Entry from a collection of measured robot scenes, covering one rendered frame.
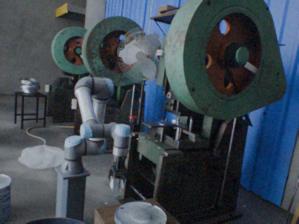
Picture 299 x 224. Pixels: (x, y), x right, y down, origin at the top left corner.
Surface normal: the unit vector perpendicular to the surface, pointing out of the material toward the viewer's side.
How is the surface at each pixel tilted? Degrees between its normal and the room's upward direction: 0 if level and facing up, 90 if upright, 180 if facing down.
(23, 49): 90
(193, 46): 90
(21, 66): 90
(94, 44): 90
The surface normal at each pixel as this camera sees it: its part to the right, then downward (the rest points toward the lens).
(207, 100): 0.51, 0.21
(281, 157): -0.85, -0.01
